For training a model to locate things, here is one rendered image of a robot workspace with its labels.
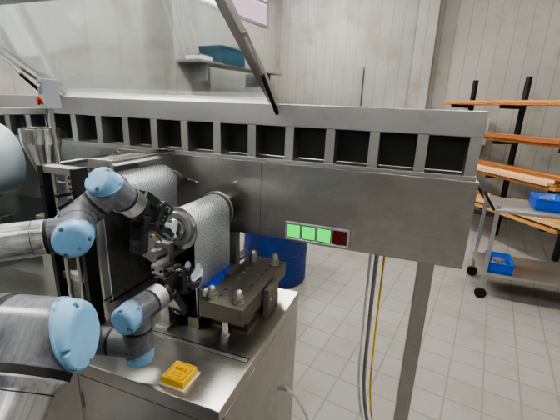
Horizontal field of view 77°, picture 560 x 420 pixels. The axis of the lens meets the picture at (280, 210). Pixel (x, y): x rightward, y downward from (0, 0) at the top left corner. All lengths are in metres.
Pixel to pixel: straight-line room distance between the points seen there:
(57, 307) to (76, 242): 0.17
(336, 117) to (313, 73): 6.16
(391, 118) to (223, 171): 0.66
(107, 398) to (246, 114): 1.05
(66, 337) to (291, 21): 7.44
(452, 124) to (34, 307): 1.15
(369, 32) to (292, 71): 1.62
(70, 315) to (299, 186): 0.90
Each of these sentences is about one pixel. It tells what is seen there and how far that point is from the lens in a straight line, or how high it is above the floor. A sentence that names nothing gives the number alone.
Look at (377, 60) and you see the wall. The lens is 7.00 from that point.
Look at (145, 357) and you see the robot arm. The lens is 1.09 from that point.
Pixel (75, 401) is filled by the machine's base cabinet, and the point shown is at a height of 0.70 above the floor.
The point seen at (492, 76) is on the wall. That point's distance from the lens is 6.70.
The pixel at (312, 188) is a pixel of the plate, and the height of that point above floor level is 1.36.
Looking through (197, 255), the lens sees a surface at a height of 1.16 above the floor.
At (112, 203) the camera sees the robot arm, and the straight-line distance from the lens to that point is 0.96.
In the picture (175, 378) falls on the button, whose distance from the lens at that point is 1.11.
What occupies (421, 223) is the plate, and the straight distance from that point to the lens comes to 1.30.
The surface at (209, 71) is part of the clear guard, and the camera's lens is 1.33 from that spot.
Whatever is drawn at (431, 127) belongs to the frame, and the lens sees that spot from 1.25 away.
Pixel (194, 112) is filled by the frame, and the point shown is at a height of 1.61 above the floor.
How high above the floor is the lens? 1.65
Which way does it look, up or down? 16 degrees down
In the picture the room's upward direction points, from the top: 2 degrees clockwise
